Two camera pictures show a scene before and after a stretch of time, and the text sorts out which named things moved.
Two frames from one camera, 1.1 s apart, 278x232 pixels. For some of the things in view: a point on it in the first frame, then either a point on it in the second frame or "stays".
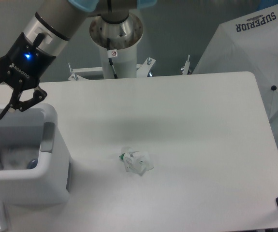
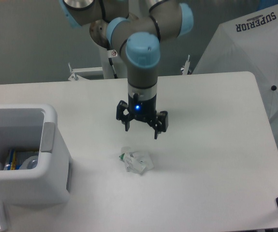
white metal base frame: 142,70 stays
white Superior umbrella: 260,42 stays
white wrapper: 136,162 stays
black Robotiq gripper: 25,63 to 139,109
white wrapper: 16,158 to 30,163
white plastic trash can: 36,127 stays
